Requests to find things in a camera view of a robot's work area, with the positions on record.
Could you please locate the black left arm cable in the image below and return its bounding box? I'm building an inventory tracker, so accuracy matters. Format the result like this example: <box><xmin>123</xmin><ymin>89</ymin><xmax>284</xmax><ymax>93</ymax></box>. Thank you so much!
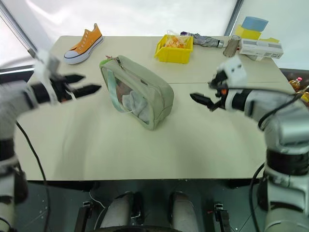
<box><xmin>14</xmin><ymin>120</ymin><xmax>52</xmax><ymax>232</ymax></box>

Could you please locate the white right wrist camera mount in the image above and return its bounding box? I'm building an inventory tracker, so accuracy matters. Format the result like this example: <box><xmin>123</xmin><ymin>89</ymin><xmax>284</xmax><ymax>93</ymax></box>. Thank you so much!
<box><xmin>216</xmin><ymin>57</ymin><xmax>248</xmax><ymax>89</ymax></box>

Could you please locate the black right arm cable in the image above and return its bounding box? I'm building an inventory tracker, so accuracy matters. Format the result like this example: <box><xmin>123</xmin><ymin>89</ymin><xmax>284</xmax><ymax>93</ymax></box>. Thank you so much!
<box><xmin>257</xmin><ymin>93</ymin><xmax>304</xmax><ymax>131</ymax></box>

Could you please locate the yellow box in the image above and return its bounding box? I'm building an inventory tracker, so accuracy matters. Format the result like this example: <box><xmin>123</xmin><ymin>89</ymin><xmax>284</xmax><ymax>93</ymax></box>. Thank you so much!
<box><xmin>235</xmin><ymin>24</ymin><xmax>263</xmax><ymax>41</ymax></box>

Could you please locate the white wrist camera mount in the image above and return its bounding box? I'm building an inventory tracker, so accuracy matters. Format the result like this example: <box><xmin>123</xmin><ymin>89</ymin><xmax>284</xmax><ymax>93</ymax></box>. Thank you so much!
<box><xmin>216</xmin><ymin>57</ymin><xmax>248</xmax><ymax>89</ymax></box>
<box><xmin>33</xmin><ymin>49</ymin><xmax>61</xmax><ymax>78</ymax></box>

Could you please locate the clear bag of orange items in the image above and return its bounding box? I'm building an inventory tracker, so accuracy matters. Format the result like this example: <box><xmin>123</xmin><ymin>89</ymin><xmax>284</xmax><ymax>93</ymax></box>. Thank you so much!
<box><xmin>164</xmin><ymin>29</ymin><xmax>193</xmax><ymax>49</ymax></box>

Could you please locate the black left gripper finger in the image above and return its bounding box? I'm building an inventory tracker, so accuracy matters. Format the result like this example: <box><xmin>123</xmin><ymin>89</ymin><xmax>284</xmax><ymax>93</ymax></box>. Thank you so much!
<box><xmin>64</xmin><ymin>74</ymin><xmax>86</xmax><ymax>84</ymax></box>
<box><xmin>70</xmin><ymin>84</ymin><xmax>102</xmax><ymax>99</ymax></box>

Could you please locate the yellow plastic bin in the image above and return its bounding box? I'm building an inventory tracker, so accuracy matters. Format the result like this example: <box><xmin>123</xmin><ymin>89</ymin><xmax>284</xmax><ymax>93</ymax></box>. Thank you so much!
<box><xmin>154</xmin><ymin>34</ymin><xmax>194</xmax><ymax>64</ymax></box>

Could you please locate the oil bottle pink cap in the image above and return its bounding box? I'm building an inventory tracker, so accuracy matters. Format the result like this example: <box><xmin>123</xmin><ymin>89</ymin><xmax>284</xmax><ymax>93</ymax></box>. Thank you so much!
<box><xmin>288</xmin><ymin>76</ymin><xmax>304</xmax><ymax>93</ymax></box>

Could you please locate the grey metallic cylinder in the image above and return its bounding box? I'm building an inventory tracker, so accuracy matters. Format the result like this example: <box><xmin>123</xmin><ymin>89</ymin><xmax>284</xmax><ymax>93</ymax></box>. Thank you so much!
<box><xmin>223</xmin><ymin>34</ymin><xmax>242</xmax><ymax>58</ymax></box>

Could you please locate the grey right robot leg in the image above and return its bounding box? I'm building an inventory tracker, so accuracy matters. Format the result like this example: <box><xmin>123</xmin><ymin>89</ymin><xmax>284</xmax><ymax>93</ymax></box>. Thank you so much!
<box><xmin>168</xmin><ymin>190</ymin><xmax>201</xmax><ymax>230</ymax></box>

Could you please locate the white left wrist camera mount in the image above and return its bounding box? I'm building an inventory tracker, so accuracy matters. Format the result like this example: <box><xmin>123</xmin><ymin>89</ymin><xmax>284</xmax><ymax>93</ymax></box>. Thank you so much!
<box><xmin>33</xmin><ymin>49</ymin><xmax>61</xmax><ymax>78</ymax></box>

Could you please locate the orange canvas sneaker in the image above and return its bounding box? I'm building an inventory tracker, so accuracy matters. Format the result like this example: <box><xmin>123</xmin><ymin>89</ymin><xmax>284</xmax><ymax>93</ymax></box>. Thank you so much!
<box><xmin>63</xmin><ymin>23</ymin><xmax>104</xmax><ymax>65</ymax></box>

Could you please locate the light green zippered pouch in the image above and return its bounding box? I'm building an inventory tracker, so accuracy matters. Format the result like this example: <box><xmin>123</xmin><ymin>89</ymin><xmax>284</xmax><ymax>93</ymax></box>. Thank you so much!
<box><xmin>98</xmin><ymin>54</ymin><xmax>175</xmax><ymax>131</ymax></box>

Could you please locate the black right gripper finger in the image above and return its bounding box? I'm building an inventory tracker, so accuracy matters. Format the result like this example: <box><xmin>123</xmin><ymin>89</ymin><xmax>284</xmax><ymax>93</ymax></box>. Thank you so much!
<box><xmin>189</xmin><ymin>93</ymin><xmax>211</xmax><ymax>107</ymax></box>
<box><xmin>207</xmin><ymin>77</ymin><xmax>220</xmax><ymax>89</ymax></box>

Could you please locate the black floor bracket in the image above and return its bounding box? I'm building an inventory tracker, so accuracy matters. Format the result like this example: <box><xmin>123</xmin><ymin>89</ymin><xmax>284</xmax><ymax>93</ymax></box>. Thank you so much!
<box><xmin>213</xmin><ymin>202</ymin><xmax>231</xmax><ymax>232</ymax></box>
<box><xmin>73</xmin><ymin>200</ymin><xmax>94</xmax><ymax>232</ymax></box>

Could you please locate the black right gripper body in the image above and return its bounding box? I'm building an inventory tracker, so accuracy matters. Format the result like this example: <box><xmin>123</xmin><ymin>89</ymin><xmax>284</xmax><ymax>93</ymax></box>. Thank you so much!
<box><xmin>207</xmin><ymin>72</ymin><xmax>230</xmax><ymax>113</ymax></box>

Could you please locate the grey frame post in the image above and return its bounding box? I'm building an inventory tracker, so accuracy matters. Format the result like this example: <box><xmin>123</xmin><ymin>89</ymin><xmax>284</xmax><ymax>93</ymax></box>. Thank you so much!
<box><xmin>223</xmin><ymin>0</ymin><xmax>244</xmax><ymax>37</ymax></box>

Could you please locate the yellow packet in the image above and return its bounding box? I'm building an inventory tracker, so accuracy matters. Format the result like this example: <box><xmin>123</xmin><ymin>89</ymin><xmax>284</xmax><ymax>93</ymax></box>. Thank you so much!
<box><xmin>296</xmin><ymin>84</ymin><xmax>309</xmax><ymax>105</ymax></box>

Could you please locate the grey metal pole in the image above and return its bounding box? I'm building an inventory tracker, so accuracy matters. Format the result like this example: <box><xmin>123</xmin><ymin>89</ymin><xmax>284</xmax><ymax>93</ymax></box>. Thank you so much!
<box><xmin>0</xmin><ymin>0</ymin><xmax>37</xmax><ymax>58</ymax></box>

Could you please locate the grey left robot leg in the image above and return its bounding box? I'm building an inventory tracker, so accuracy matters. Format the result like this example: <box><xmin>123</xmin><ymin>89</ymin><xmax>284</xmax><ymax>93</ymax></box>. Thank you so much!
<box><xmin>99</xmin><ymin>190</ymin><xmax>136</xmax><ymax>230</ymax></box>

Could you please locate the grey robot leg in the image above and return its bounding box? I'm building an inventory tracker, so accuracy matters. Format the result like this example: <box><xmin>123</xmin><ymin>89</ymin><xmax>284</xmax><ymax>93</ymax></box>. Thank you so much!
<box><xmin>99</xmin><ymin>190</ymin><xmax>136</xmax><ymax>230</ymax></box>
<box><xmin>168</xmin><ymin>190</ymin><xmax>201</xmax><ymax>230</ymax></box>

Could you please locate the white cardboard box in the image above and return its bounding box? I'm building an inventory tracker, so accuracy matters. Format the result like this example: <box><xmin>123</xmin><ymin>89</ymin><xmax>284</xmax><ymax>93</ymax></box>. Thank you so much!
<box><xmin>238</xmin><ymin>38</ymin><xmax>283</xmax><ymax>61</ymax></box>

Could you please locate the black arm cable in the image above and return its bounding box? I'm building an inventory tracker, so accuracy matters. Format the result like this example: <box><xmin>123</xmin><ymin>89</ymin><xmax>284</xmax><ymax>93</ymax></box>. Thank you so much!
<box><xmin>14</xmin><ymin>120</ymin><xmax>52</xmax><ymax>232</ymax></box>
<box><xmin>257</xmin><ymin>93</ymin><xmax>304</xmax><ymax>131</ymax></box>

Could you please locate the yellow flat sheet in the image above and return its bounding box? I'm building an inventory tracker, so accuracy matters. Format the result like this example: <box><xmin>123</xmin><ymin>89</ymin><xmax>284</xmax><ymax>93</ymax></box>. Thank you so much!
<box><xmin>258</xmin><ymin>37</ymin><xmax>280</xmax><ymax>44</ymax></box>

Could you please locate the grey folded umbrella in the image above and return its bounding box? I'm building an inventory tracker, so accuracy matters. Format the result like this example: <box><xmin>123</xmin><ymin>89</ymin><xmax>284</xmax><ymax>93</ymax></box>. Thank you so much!
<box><xmin>192</xmin><ymin>33</ymin><xmax>225</xmax><ymax>48</ymax></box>

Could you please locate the thin white cable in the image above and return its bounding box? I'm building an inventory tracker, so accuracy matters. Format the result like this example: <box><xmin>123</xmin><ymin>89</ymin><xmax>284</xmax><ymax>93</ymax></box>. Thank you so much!
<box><xmin>89</xmin><ymin>188</ymin><xmax>107</xmax><ymax>209</ymax></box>

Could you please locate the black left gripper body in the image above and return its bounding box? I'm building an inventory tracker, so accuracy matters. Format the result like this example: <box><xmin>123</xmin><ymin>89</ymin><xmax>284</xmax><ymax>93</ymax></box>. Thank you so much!
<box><xmin>49</xmin><ymin>76</ymin><xmax>74</xmax><ymax>103</ymax></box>

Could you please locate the light blue roll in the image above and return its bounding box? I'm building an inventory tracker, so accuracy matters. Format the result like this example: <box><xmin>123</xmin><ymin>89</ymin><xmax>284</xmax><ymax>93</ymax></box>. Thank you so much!
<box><xmin>241</xmin><ymin>16</ymin><xmax>269</xmax><ymax>32</ymax></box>

